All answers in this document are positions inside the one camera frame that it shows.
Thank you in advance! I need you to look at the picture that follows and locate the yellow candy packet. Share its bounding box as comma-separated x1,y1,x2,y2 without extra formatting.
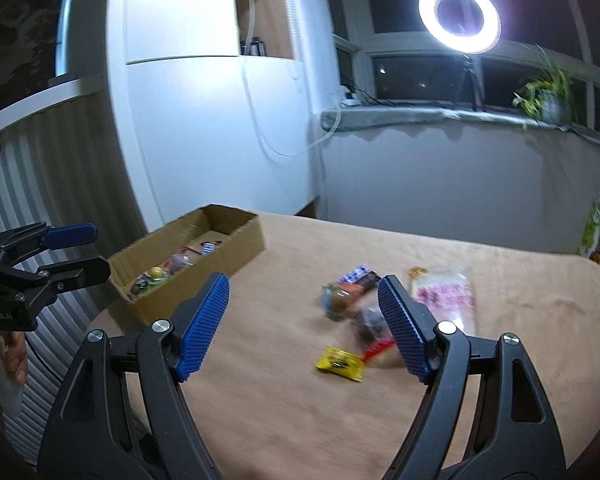
315,347,365,382

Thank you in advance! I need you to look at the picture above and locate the brown egg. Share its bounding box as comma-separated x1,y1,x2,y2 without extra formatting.
321,283,367,320

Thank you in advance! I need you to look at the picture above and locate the left hand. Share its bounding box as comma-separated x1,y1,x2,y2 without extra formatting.
3,332,28,386

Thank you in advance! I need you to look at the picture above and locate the white pink bread package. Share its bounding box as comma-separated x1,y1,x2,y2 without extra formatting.
407,266,477,336

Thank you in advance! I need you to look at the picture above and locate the green snack packet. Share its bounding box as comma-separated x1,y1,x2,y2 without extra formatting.
143,272,171,294

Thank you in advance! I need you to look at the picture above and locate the brown cardboard box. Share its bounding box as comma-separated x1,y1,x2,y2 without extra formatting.
109,205,265,324

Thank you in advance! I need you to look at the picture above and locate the dark cake clear red wrapper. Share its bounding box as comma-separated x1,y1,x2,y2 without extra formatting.
164,252,193,274

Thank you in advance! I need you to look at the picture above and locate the yellow round candy ball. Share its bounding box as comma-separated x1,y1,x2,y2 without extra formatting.
147,266,164,280

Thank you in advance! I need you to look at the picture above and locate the small dark chocolate packet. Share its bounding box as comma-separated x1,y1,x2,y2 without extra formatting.
128,273,151,300

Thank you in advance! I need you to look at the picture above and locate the tan table cloth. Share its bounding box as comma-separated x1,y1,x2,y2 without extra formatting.
86,209,600,480

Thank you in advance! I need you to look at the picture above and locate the grey windowsill cloth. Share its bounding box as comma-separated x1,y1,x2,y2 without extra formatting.
318,105,600,148

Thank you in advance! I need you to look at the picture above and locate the white cabinet with shelf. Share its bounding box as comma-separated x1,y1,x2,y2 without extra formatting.
106,0,329,230

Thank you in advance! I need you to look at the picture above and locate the green snack bag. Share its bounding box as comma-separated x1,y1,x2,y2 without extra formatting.
577,194,600,258

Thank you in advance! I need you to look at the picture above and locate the white power strip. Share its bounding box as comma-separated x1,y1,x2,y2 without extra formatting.
340,96,366,107

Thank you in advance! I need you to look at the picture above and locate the potted spider plant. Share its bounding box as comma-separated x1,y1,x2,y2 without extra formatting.
512,44,574,127

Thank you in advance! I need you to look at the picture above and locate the black ring light tripod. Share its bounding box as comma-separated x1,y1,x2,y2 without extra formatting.
454,54,486,112

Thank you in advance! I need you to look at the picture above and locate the white charging cable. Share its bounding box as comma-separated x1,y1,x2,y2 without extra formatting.
239,54,344,158

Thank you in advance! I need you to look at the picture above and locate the white ring light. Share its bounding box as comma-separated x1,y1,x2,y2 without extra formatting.
418,0,502,54

